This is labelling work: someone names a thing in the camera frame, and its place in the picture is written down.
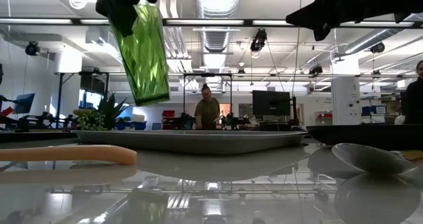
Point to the red machine part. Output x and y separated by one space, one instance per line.
6 111

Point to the pale beaded succulent plant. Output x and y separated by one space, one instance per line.
89 120

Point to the blue storage bins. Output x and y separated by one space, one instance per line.
135 126
373 110

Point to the blue screen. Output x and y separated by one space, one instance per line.
24 102

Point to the silver ventilation duct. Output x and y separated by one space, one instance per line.
216 35

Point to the white pillar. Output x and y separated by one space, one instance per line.
345 98

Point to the shelf with red bins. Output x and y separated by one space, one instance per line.
324 115

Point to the black frame with screen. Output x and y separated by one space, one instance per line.
93 83

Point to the black ceiling spotlight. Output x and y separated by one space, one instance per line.
377 47
315 70
258 40
240 72
32 48

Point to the black computer monitor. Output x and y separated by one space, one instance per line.
271 103

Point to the black bench machinery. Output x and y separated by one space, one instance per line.
39 121

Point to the black plate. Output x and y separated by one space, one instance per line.
363 136

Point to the spiky green succulent plant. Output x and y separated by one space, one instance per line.
110 113

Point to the red storage bins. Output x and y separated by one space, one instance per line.
168 114

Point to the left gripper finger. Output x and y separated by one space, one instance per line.
124 19

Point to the white box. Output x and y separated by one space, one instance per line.
138 118

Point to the grey serving tray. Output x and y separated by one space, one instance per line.
185 144

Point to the black metal rig frame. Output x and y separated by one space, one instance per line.
205 19

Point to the person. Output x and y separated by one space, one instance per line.
207 110
414 95

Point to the green faceted plastic cup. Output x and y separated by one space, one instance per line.
145 62

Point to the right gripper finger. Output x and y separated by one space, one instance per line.
321 30
314 14

